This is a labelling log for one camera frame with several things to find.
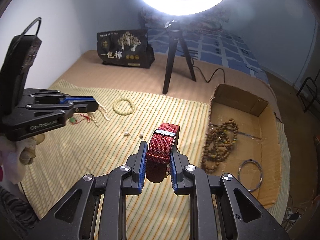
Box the white pearl necklace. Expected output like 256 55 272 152
88 102 111 128

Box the green jade red-cord pendant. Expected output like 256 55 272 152
68 113 91 125

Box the red strap wristwatch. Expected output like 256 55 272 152
145 122 180 183

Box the cream bead bracelet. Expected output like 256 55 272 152
113 98 136 117

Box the brown wooden bead mala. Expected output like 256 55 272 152
201 118 239 173

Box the silver metal bangle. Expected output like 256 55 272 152
237 159 264 193

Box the left gloved hand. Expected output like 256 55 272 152
1 133 46 185

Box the tan bed sheet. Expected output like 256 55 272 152
47 49 283 120

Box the cardboard box tray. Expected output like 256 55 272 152
206 84 282 209

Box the black snack bag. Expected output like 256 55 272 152
97 29 155 69

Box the black tripod stand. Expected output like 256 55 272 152
162 20 196 94

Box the blue plaid blanket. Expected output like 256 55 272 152
145 24 271 83

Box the black metal rack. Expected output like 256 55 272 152
296 77 319 119

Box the black power cable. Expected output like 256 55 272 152
192 65 227 84

